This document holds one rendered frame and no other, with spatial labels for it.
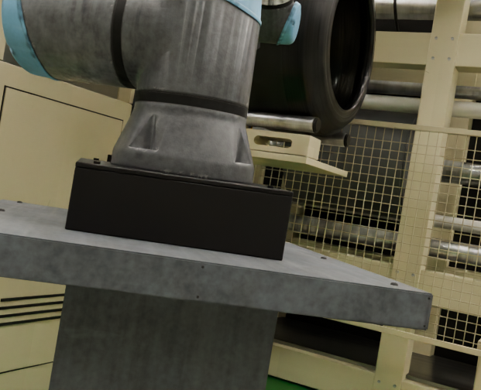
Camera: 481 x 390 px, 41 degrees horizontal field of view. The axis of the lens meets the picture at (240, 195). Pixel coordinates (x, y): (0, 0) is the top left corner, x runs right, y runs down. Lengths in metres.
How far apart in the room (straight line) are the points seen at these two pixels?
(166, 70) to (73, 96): 1.10
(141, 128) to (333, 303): 0.32
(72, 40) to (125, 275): 0.37
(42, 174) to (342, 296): 1.27
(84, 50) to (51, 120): 0.97
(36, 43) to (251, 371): 0.50
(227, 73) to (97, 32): 0.17
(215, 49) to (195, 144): 0.12
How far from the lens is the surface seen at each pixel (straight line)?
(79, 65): 0.89
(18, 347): 1.91
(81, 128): 1.92
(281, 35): 1.41
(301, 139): 1.79
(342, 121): 1.99
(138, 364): 0.77
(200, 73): 0.80
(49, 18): 0.90
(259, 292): 0.65
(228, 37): 0.82
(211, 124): 0.80
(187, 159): 0.78
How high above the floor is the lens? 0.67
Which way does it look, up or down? level
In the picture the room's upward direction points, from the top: 9 degrees clockwise
